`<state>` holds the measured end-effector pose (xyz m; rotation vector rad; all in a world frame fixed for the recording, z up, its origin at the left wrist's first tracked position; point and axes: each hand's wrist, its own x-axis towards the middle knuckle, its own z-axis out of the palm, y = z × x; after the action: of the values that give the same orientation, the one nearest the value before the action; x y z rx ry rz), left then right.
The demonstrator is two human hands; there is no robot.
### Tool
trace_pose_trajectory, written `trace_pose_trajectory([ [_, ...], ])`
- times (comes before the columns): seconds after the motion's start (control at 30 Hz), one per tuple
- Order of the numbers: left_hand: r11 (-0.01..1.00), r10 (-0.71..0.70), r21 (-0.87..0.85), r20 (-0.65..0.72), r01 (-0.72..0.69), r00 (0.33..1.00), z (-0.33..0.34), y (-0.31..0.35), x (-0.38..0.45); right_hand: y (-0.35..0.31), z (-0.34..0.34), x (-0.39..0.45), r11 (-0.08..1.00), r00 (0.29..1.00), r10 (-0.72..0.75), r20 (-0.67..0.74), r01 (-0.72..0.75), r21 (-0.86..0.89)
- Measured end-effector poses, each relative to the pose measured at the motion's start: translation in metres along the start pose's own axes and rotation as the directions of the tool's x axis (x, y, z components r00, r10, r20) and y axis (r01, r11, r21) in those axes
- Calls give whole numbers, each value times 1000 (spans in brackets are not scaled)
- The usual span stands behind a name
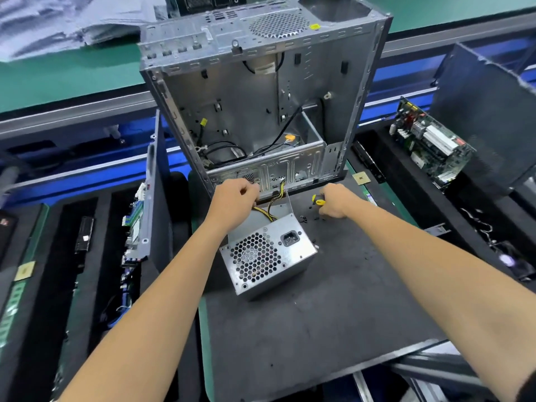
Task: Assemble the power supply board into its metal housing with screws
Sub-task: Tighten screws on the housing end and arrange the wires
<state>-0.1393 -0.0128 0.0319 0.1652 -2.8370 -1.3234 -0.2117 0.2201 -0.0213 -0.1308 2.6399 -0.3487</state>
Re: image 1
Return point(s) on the black rectangular device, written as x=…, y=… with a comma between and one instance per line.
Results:
x=7, y=238

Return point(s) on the large black metal panel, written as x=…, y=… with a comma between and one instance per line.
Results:
x=494, y=113

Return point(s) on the green motherboard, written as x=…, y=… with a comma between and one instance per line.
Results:
x=134, y=230

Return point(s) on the small black rectangular component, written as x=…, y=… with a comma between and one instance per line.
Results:
x=85, y=234

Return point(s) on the silver power supply unit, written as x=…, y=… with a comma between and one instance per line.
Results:
x=268, y=255

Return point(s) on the black foam tray with recess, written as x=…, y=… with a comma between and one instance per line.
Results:
x=452, y=222

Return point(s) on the black cardboard box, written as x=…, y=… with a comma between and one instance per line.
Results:
x=205, y=2

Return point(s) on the person's left forearm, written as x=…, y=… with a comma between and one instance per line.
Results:
x=142, y=330

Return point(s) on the small black metal bracket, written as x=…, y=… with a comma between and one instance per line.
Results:
x=437, y=230

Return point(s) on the green board with white parts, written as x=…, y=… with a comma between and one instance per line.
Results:
x=431, y=139

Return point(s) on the silver metal computer case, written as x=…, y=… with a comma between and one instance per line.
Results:
x=268, y=88

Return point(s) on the green conveyor belt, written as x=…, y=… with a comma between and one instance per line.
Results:
x=75, y=75

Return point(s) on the long green memory strip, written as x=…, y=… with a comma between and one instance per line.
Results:
x=13, y=310
x=65, y=330

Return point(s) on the scattered small black screws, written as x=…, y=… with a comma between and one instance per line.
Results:
x=308, y=211

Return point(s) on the black foam tray with slots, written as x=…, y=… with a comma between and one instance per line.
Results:
x=84, y=330

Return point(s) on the person's right forearm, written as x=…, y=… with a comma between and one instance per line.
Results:
x=435, y=280

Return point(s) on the dark grey case side panel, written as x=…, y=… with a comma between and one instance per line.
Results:
x=159, y=205

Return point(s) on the small black lit fan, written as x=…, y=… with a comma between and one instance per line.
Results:
x=507, y=260

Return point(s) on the stack of grey paper sheets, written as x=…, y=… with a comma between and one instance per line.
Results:
x=59, y=25

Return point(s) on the person's left hand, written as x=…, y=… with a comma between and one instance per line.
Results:
x=230, y=201

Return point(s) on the small beige square chip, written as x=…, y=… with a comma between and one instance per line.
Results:
x=361, y=177
x=25, y=270

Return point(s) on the person's right hand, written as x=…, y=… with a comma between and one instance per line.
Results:
x=339, y=201

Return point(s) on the black foam work mat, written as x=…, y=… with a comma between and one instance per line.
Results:
x=368, y=305

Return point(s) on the grey metal conveyor rail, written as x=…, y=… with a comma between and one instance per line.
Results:
x=75, y=113

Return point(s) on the person's black clothing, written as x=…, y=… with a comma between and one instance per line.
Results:
x=529, y=391

